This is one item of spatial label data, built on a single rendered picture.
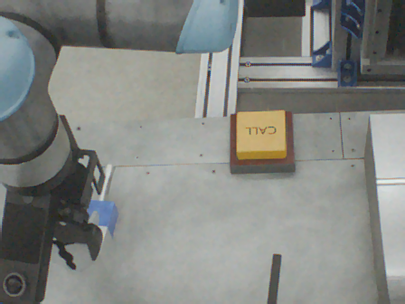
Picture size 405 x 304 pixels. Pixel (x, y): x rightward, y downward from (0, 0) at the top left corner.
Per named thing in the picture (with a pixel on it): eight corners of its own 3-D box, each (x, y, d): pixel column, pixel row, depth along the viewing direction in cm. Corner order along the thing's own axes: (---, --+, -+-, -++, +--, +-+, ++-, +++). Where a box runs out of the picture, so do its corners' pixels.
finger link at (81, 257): (117, 232, 92) (99, 193, 84) (104, 280, 89) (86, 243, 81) (90, 230, 92) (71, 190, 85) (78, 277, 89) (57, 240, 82)
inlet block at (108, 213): (96, 175, 100) (86, 153, 96) (134, 179, 100) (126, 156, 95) (69, 270, 94) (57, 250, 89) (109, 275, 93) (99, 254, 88)
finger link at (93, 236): (111, 250, 85) (93, 211, 78) (108, 263, 85) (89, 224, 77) (69, 245, 86) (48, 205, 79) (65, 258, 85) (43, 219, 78)
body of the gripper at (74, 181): (109, 180, 85) (84, 114, 75) (89, 252, 81) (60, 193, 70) (42, 174, 86) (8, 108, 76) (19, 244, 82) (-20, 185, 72)
